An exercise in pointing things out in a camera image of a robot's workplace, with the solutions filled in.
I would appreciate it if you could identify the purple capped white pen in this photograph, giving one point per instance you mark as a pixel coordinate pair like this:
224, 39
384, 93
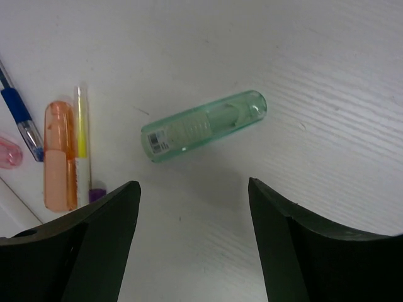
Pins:
97, 188

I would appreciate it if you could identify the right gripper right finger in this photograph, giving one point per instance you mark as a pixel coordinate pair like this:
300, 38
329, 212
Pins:
306, 257

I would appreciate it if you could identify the blue grip ballpoint pen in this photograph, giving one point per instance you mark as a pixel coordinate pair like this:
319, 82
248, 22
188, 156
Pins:
26, 127

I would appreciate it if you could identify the red capped white pen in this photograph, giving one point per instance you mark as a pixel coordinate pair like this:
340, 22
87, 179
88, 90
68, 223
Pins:
16, 208

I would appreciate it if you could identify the yellow highlighter pen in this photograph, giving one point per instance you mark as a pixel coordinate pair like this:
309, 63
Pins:
82, 159

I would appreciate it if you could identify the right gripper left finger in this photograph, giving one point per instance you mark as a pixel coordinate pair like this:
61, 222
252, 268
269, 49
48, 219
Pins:
80, 256

